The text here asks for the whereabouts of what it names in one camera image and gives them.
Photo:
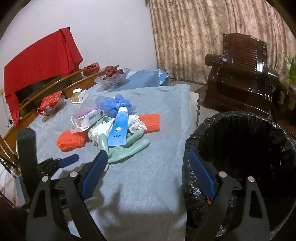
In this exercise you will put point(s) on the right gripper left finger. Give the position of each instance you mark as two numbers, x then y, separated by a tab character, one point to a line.
58	210

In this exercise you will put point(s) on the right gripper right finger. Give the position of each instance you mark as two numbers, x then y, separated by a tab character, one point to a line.
218	187

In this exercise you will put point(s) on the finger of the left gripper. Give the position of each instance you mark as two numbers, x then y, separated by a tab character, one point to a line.
62	163

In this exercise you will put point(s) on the orange foam net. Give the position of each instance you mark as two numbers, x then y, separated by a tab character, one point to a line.
68	141
151	121

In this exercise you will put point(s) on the white blue medicine box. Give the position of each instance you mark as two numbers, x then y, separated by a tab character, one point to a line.
86	123

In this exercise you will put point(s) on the blue lotion tube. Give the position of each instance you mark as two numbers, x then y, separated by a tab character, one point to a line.
117	136

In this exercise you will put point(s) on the green rubber glove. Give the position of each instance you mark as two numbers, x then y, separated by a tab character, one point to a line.
99	133

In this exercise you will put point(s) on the white tissue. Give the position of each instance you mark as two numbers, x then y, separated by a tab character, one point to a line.
135	124

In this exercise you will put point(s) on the black trash bin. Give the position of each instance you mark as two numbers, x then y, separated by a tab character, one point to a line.
242	145

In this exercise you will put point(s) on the glass snack dish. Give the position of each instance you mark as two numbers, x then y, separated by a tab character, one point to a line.
49	112

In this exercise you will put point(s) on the red snack packet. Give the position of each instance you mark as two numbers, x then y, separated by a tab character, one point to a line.
49	102

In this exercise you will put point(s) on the gold white tissue box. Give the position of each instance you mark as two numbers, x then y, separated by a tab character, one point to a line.
79	95

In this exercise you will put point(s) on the blue plastic glove wad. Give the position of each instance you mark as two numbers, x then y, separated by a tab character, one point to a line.
112	105

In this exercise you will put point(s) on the television under cloth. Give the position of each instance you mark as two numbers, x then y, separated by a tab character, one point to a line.
28	92

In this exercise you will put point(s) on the grey blanket table cover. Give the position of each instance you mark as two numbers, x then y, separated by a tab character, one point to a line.
141	197

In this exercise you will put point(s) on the glass fruit bowl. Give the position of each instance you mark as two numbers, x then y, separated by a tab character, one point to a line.
109	83

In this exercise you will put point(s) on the red apples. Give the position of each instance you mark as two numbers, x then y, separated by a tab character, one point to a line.
111	71

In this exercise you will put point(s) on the red cloth cover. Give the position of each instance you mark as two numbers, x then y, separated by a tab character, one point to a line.
51	56

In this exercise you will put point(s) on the blue tablecloth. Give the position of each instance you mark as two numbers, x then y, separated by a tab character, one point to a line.
141	79

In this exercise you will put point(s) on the dark wooden armchair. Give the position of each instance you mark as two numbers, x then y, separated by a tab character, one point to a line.
240	78

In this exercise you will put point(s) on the potted green plant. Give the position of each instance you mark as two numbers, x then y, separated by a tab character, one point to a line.
290	62

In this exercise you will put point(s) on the beige patterned curtain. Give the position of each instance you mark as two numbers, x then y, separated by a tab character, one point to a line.
186	31

